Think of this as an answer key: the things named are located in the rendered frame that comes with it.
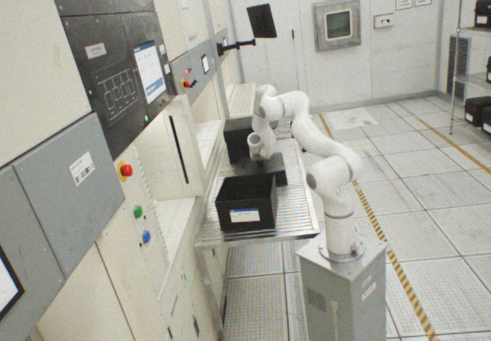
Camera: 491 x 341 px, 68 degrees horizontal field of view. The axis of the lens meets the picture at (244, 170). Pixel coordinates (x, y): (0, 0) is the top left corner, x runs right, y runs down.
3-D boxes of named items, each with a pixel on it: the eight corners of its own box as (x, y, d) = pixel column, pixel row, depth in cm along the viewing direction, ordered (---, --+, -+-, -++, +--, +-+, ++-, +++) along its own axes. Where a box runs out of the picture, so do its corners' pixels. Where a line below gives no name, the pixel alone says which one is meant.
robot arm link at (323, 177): (361, 211, 143) (358, 156, 134) (323, 228, 137) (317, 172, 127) (340, 200, 154) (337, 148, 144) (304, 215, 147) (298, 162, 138)
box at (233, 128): (269, 159, 254) (263, 125, 244) (228, 165, 257) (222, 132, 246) (267, 145, 280) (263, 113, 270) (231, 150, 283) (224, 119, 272)
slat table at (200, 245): (331, 348, 197) (320, 232, 166) (223, 355, 204) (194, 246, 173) (306, 219, 315) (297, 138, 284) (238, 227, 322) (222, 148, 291)
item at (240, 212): (220, 232, 180) (213, 202, 173) (230, 204, 205) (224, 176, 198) (275, 229, 175) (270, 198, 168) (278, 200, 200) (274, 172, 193)
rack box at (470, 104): (460, 119, 415) (462, 97, 404) (487, 116, 410) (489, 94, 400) (473, 128, 387) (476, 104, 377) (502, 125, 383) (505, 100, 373)
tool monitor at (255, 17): (278, 49, 301) (273, 1, 286) (217, 59, 307) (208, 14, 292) (277, 44, 337) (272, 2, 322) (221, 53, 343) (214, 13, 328)
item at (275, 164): (288, 185, 214) (285, 165, 209) (239, 192, 216) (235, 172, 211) (284, 165, 241) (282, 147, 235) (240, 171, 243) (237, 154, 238)
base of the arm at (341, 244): (373, 244, 152) (372, 207, 145) (348, 269, 142) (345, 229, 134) (335, 230, 166) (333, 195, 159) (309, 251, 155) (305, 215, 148)
